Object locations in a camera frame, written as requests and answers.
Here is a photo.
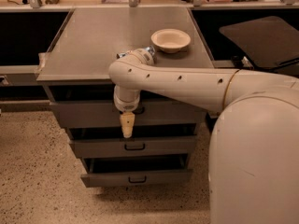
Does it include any black office chair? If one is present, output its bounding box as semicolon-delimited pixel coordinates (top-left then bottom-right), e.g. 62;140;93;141
220;16;299;77

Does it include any grey drawer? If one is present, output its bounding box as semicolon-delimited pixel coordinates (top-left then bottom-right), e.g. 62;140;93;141
50;100;206;128
69;136;196;158
80;169;192;188

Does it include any grey bottom drawer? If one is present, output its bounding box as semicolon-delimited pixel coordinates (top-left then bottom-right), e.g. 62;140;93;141
80;169;192;188

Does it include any grey drawer cabinet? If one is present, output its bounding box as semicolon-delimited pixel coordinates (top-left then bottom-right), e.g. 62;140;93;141
36;6;219;189

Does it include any grey top drawer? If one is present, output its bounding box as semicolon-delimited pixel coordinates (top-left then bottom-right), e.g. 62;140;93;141
50;100;206;128

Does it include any blue crumpled snack bag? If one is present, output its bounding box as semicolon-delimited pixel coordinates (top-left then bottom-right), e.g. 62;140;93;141
116;46;156;59

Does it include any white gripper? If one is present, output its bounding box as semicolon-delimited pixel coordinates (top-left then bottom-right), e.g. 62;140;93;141
113;85;140;138

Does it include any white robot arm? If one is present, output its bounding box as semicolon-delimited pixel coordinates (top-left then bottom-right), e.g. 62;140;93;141
108;49;299;224

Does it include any grey middle drawer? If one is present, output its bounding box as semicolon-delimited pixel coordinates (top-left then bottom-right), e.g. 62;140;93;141
69;136;196;158

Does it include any white paper bowl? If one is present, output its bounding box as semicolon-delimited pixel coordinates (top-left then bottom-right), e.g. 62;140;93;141
151;29;191;54

